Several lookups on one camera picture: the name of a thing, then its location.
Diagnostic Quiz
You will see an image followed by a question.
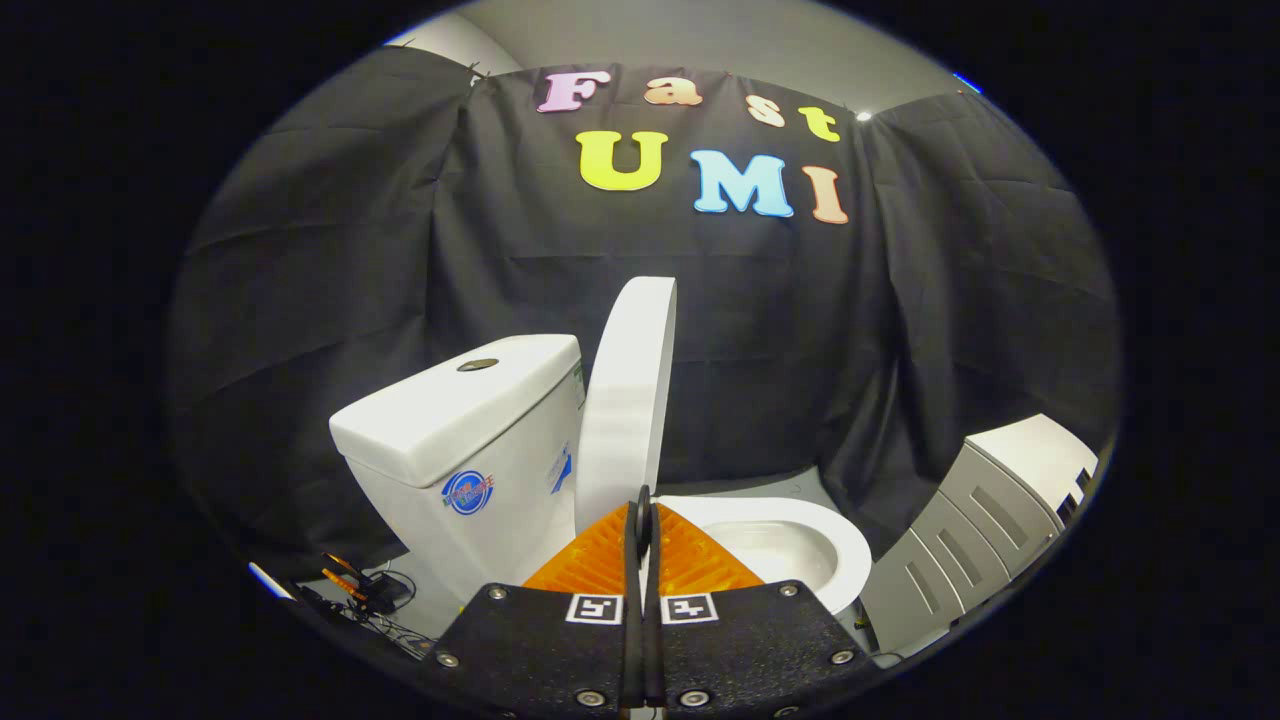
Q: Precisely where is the black device with orange antennas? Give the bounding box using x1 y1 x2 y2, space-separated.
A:
320 553 416 616

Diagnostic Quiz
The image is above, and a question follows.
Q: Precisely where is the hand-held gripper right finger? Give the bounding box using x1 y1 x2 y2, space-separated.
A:
640 487 881 720

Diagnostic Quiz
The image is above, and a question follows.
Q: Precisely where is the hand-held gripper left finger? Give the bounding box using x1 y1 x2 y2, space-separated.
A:
420 487 644 720

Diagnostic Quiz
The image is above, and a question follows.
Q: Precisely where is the white grey drawer cabinet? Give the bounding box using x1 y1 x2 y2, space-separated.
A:
860 413 1101 663

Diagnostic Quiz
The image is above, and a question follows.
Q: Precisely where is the white ceramic toilet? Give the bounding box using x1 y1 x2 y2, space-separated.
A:
330 335 873 641

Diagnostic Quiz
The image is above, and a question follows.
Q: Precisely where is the white toilet lid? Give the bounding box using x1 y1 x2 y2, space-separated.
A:
575 277 678 536

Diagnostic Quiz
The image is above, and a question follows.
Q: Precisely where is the black backdrop cloth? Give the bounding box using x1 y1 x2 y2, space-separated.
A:
165 45 1123 591

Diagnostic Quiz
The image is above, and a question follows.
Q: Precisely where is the white toilet seat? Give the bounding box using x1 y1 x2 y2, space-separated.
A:
655 495 873 616

